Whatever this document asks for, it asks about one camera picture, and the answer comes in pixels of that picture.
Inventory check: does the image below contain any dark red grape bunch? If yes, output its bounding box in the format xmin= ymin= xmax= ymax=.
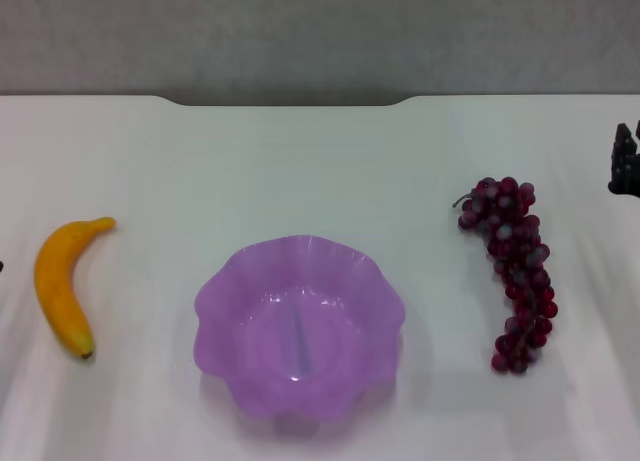
xmin=452 ymin=176 xmax=559 ymax=376

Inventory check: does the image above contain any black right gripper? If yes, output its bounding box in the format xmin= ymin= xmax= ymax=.
xmin=607 ymin=119 xmax=640 ymax=199

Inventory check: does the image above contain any yellow banana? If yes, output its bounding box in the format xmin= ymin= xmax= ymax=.
xmin=33 ymin=216 xmax=117 ymax=361

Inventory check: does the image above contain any purple wavy plastic plate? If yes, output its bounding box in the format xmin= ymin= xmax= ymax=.
xmin=193 ymin=234 xmax=406 ymax=422

